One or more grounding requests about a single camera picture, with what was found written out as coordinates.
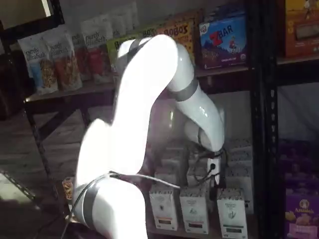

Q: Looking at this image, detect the grey cable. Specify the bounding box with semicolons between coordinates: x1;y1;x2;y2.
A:
59;171;181;239

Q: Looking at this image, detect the yellow granola box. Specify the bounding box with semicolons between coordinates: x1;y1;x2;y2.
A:
61;177;75;206

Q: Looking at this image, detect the white box orange strip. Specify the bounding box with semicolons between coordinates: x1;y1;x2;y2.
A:
179;186;209;235
149;183;179;230

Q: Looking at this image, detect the grey metal angle bar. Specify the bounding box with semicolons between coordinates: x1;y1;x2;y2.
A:
0;169;37;200

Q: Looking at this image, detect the white floral print box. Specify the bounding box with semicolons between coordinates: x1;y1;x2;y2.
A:
226;162;252;179
228;145;252;163
161;158;185;175

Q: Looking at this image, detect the black cable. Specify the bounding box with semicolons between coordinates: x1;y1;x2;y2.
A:
193;145;229;186

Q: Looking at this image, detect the orange Bobo's box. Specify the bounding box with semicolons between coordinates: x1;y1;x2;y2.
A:
156;9;204;69

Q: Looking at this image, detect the white box green strip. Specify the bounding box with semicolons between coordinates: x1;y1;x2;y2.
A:
216;188;249;238

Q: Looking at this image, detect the white granola bag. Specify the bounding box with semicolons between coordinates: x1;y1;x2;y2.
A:
109;9;128;39
124;1;139;33

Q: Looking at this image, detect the dark brown bag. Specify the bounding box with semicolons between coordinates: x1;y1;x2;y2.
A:
0;52;25;120

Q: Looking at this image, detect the blue Z Bar box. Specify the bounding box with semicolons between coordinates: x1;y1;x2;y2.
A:
198;4;250;70

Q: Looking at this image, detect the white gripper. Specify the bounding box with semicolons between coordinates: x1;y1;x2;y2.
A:
207;156;222;200

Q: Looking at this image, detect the granola bag red label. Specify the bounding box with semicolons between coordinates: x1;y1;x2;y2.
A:
71;32;92;82
80;14;115;83

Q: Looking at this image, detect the granola bag blue label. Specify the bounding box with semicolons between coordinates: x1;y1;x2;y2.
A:
17;33;59;95

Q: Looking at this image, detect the black metal shelving rack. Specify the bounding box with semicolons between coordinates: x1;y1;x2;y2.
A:
0;0;279;239

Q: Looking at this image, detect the granola bag orange label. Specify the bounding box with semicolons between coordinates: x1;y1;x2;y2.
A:
47;24;83;91

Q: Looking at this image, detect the purple Annie's box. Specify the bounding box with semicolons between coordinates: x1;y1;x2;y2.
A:
285;188;319;239
279;140;319;190

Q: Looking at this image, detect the green Bobo's box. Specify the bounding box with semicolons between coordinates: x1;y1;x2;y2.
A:
106;34;142;74

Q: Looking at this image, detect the orange snack box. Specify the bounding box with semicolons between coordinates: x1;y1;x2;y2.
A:
284;0;319;58

